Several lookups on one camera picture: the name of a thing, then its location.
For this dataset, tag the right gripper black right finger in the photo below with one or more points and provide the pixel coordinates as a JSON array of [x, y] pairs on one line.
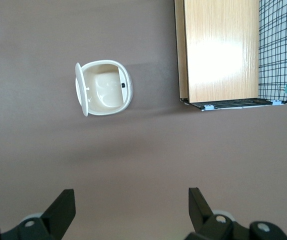
[[216, 230]]

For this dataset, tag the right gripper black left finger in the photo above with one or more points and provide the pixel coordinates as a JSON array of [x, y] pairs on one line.
[[38, 228]]

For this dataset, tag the cream plastic trash can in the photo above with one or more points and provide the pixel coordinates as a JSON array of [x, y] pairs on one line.
[[108, 86]]

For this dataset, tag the brown table cover sheet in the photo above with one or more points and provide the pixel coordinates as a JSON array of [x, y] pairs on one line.
[[58, 150]]

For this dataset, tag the light wood shelf board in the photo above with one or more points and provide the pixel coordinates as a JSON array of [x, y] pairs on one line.
[[221, 50]]

